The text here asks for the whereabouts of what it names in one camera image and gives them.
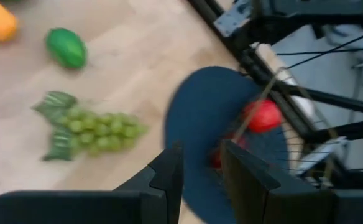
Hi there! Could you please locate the red bell pepper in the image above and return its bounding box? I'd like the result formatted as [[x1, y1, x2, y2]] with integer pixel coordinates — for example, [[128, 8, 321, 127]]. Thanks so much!
[[242, 99, 283, 134]]

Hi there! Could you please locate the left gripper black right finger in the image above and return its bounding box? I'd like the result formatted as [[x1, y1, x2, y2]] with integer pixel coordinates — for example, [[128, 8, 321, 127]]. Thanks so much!
[[220, 139, 363, 224]]

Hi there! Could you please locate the gold wire basket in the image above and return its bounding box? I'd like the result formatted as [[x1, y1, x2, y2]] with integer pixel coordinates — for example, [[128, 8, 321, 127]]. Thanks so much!
[[231, 67, 341, 190]]

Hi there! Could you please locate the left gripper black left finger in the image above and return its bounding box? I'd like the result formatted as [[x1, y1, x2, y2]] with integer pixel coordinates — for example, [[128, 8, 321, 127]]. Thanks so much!
[[0, 141, 185, 224]]

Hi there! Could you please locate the silver mounting bracket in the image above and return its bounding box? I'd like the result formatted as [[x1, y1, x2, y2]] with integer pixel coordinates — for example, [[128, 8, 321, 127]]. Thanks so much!
[[214, 0, 254, 38]]

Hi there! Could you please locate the dark round plate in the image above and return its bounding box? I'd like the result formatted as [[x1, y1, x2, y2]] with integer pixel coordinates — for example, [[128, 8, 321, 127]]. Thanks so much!
[[164, 65, 291, 224]]

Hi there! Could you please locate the small green lime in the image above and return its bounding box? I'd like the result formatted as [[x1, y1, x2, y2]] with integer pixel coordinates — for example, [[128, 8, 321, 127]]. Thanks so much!
[[45, 27, 88, 70]]

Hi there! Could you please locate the green grape bunch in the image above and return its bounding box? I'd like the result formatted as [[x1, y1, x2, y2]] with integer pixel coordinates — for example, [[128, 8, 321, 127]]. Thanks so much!
[[31, 90, 150, 162]]

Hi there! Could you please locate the silver frame plate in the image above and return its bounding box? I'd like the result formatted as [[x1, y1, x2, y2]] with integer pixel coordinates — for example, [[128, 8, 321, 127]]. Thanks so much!
[[296, 136, 350, 178]]

